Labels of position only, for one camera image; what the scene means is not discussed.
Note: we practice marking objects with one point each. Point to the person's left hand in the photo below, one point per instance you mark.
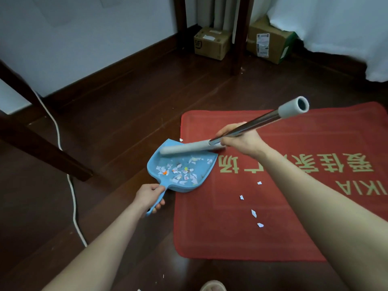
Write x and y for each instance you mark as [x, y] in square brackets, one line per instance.
[148, 198]

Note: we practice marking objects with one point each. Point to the person's right hand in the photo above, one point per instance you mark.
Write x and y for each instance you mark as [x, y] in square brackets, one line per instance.
[245, 143]

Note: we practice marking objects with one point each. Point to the blue plastic dustpan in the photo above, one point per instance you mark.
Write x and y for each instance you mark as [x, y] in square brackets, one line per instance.
[206, 171]

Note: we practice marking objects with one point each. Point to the white paper scraps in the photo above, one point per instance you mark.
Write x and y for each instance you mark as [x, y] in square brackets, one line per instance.
[253, 213]

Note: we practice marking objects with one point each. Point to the red doormat gold lettering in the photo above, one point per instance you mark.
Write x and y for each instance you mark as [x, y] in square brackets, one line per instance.
[242, 239]

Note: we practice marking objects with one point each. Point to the person's right forearm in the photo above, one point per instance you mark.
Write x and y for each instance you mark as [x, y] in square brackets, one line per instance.
[318, 209]

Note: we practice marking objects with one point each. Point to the person's left forearm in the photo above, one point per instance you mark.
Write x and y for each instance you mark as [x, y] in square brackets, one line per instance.
[100, 254]

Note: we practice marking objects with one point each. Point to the small brown cardboard box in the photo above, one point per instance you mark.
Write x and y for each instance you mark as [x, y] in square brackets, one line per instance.
[212, 43]

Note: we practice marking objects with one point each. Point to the cardboard box with green side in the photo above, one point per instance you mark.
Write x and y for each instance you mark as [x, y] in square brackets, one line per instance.
[276, 42]

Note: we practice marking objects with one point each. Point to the beige slipper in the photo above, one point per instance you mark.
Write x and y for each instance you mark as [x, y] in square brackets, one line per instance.
[213, 286]

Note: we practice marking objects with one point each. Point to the beige curtain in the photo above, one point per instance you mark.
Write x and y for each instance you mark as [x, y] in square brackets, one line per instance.
[212, 12]

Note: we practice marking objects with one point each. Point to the white curtain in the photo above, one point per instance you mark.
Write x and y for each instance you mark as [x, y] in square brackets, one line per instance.
[333, 24]

